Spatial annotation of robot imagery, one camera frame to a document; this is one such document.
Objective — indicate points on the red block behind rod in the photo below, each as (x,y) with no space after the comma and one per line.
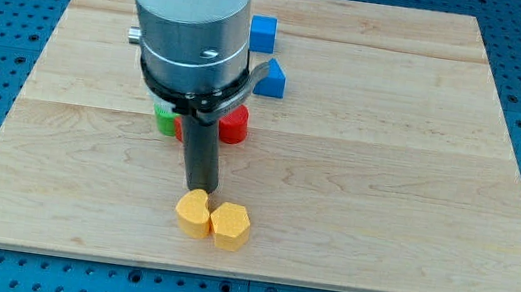
(178,128)

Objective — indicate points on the yellow heart block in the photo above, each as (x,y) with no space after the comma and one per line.
(193,215)

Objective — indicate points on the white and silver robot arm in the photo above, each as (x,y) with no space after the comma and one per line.
(195,55)

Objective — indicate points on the wooden board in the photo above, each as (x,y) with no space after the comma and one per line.
(386,166)

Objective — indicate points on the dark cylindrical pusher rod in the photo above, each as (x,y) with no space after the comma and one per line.
(201,156)

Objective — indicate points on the yellow hexagon block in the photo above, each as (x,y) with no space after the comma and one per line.
(231,226)

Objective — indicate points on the green block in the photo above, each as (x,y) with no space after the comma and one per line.
(165,121)

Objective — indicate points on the red cylinder block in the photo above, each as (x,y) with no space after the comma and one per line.
(233,127)

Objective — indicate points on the blue cube block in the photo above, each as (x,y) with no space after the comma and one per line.
(263,34)

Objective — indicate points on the blue triangular block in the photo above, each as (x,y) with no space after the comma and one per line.
(274,84)

